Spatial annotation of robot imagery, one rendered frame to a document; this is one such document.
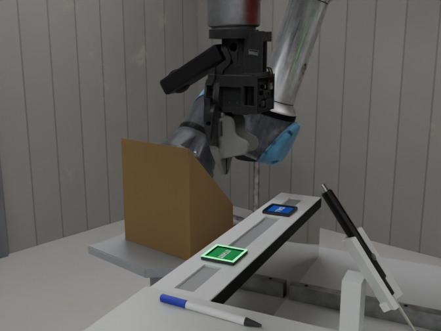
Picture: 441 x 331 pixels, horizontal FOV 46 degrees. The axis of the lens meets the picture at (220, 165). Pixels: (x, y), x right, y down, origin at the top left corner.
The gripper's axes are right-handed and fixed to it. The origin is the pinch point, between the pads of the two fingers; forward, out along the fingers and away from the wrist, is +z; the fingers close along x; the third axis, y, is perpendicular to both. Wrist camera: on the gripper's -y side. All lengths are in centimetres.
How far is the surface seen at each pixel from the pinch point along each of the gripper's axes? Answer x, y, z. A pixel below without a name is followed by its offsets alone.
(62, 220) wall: 191, -215, 99
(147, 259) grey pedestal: 21.2, -28.5, 28.8
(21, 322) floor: 93, -152, 111
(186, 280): -9.6, -0.7, 14.9
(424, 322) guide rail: 16.8, 30.0, 27.5
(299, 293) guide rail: 16.8, 8.2, 26.9
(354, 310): -20.1, 24.9, 8.5
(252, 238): 10.1, 1.4, 15.0
